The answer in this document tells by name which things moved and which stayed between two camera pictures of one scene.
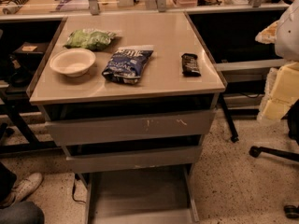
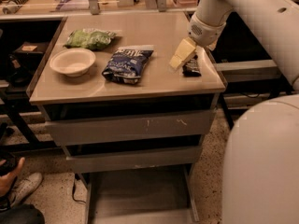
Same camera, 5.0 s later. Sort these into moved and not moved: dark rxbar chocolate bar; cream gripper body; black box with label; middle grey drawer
Moved: cream gripper body
Not moved: black box with label; dark rxbar chocolate bar; middle grey drawer
